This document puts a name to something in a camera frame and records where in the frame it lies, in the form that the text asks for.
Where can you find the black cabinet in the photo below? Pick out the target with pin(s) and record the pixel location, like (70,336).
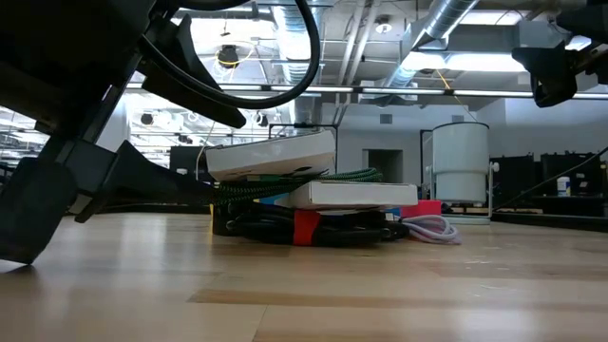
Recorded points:
(577,171)
(515,180)

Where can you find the pink small object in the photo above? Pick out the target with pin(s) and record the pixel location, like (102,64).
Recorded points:
(423,208)

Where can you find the overhead LED light bar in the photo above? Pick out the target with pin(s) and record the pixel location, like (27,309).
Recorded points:
(404,90)

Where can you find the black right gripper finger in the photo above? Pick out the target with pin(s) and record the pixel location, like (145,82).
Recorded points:
(551,71)

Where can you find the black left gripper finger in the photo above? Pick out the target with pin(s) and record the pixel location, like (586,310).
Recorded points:
(180,47)
(142,187)

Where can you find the black background monitor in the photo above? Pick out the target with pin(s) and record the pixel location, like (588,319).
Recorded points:
(187,161)

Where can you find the silver spiral ventilation duct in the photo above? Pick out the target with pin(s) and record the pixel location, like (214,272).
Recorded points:
(446,16)
(290,47)

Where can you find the white metal canister stand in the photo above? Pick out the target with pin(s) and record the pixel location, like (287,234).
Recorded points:
(468,219)

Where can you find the large blue plastic bin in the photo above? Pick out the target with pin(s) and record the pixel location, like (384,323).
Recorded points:
(273,199)

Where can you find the black power adapter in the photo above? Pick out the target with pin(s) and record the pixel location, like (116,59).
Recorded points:
(221,221)

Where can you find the white wipes canister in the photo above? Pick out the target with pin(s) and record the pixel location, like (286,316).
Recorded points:
(563,186)
(181,173)

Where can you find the small blue plastic bin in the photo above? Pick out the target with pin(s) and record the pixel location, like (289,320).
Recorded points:
(392,213)

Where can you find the white square pillar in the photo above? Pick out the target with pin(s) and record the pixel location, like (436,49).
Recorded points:
(121,123)

